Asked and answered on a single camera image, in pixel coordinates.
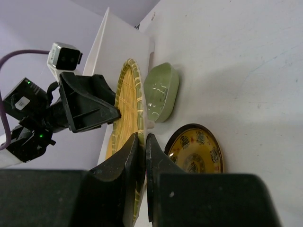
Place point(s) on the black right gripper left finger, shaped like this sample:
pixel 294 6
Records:
pixel 101 197

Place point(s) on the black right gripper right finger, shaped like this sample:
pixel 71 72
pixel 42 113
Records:
pixel 179 199

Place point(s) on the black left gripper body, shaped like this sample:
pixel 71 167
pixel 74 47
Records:
pixel 35 108

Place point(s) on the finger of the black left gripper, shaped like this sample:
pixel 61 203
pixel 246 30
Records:
pixel 85 118
pixel 91 88

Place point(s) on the round green-rimmed bamboo plate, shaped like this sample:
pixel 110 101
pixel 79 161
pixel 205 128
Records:
pixel 129 101

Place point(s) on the green square panda dish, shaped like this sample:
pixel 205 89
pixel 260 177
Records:
pixel 161 88

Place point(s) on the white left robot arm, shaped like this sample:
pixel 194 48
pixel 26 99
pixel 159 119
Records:
pixel 78 103

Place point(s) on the white plastic bin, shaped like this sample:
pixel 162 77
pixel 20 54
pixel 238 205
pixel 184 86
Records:
pixel 116 42

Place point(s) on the yellow ornate round plate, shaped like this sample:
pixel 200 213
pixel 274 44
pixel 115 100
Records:
pixel 195 149

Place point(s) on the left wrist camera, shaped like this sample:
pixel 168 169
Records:
pixel 64 56

